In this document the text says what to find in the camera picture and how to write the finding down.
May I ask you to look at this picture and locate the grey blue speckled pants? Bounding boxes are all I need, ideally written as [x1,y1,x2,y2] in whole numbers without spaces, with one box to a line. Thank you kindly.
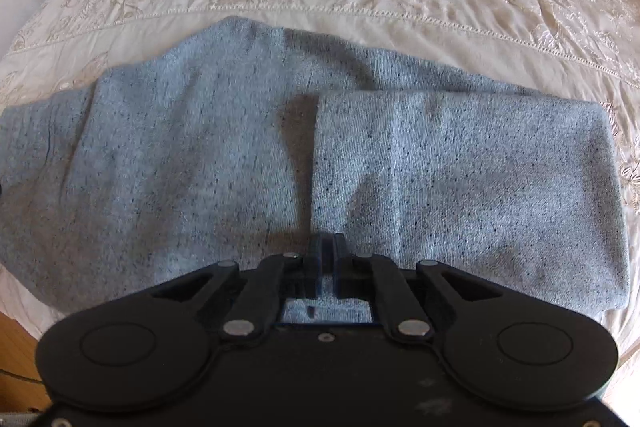
[1,17,629,315]

